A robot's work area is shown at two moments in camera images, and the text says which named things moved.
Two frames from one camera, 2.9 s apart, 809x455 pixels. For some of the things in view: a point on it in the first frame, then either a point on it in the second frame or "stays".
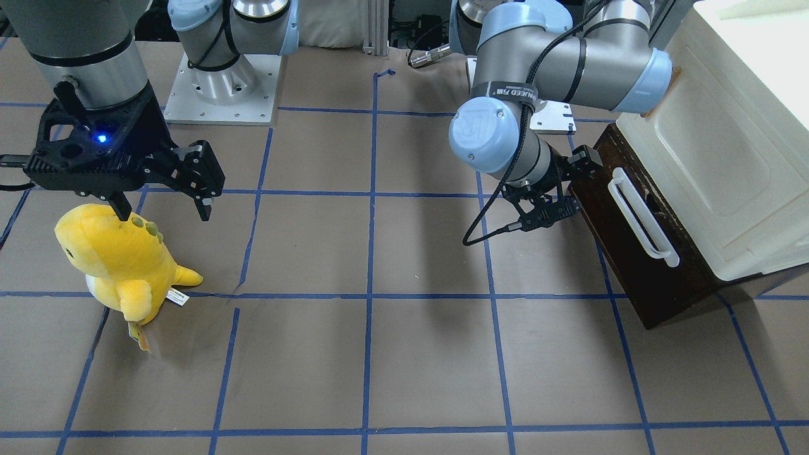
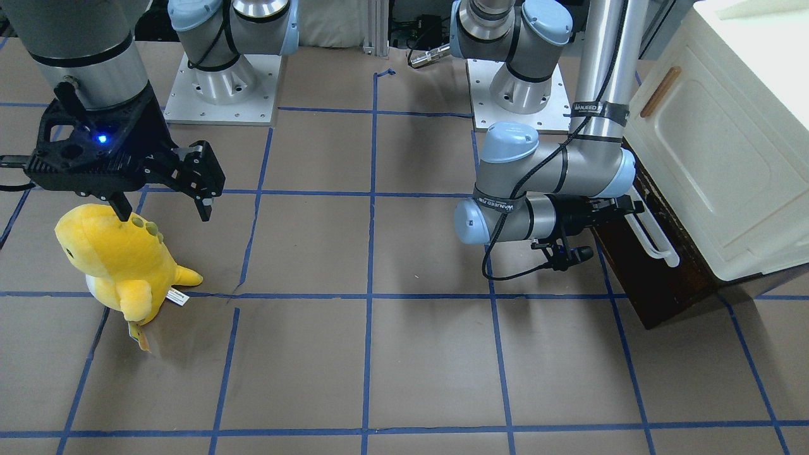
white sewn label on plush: [176, 297] stays
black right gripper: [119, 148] stays
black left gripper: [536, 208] → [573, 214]
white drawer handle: [648, 232] stays
